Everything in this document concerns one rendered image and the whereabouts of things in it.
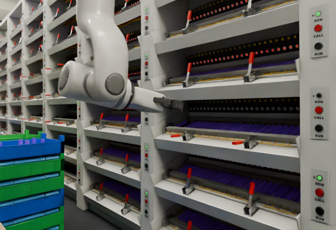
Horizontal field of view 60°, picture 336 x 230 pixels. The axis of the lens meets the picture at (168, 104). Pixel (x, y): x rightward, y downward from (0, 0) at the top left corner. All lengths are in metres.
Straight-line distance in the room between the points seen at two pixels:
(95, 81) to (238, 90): 0.45
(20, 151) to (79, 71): 0.74
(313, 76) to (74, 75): 0.55
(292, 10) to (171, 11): 0.62
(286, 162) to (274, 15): 0.39
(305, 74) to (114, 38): 0.47
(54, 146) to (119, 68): 0.84
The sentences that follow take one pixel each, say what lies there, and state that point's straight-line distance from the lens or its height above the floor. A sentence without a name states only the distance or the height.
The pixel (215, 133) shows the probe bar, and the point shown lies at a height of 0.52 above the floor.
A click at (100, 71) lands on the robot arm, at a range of 0.61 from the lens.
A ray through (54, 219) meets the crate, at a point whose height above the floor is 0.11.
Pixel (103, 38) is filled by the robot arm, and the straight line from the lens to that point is 0.64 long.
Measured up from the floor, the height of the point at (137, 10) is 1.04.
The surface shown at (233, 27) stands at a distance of 0.94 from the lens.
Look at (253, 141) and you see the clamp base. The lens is 0.89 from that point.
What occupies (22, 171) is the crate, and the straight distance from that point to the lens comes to 1.37.
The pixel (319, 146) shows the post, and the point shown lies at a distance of 0.78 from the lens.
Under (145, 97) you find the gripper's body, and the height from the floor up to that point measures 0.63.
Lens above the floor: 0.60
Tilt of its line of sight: 1 degrees up
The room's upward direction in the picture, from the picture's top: straight up
